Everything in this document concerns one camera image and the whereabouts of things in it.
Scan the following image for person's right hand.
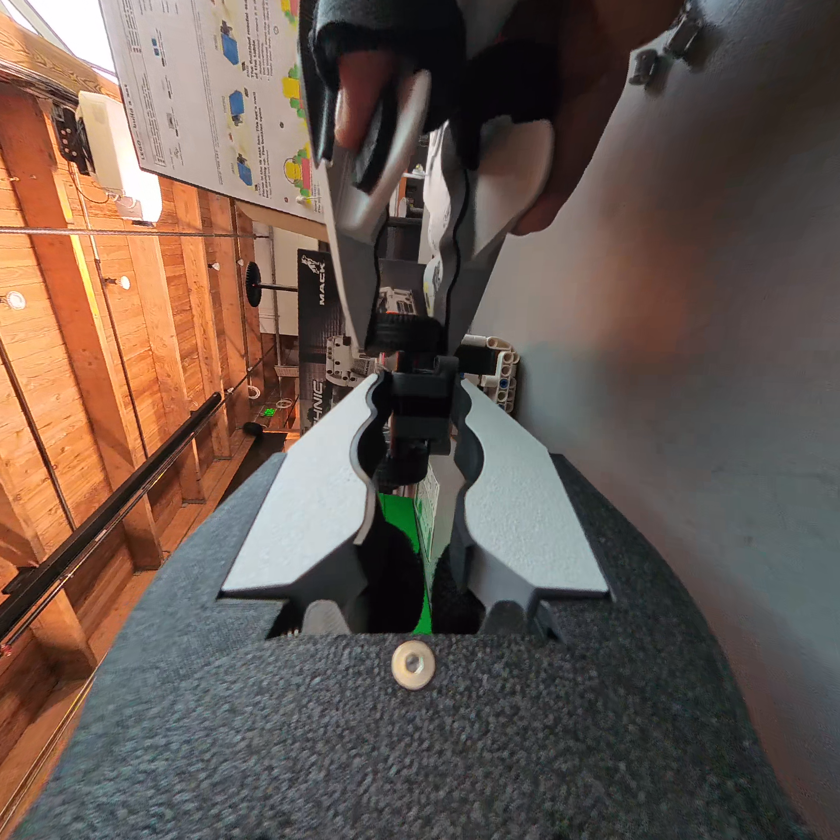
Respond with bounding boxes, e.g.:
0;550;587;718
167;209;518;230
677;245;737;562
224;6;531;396
333;0;686;237

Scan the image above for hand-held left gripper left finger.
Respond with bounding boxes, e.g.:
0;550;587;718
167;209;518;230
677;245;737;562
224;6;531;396
220;373;392;635

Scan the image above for green labelled box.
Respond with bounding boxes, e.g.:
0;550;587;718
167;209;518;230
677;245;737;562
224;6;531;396
376;469;442;634

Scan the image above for black metal rail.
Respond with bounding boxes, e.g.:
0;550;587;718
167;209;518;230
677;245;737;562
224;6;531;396
0;391;224;647

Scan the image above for black gear on rod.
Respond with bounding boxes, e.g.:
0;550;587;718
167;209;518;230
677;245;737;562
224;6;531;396
245;260;300;311

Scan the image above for black wall device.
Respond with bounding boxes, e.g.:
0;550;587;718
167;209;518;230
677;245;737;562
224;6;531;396
51;107;93;176

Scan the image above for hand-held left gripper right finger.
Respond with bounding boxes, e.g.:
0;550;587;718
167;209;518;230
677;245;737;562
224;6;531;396
450;379;611;608

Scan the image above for black lego set box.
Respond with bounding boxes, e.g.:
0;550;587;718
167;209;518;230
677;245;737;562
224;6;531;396
297;248;431;435

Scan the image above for lego instruction booklet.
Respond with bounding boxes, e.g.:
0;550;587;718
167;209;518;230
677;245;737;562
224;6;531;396
98;0;330;227

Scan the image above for white wall-mounted box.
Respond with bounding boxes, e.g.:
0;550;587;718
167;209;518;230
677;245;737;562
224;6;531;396
74;91;163;222

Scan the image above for lego truck model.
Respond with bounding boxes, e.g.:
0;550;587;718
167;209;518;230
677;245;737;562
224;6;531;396
360;314;524;488

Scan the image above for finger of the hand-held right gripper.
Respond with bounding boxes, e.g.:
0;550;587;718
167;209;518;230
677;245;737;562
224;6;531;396
327;164;386;350
419;121;509;361

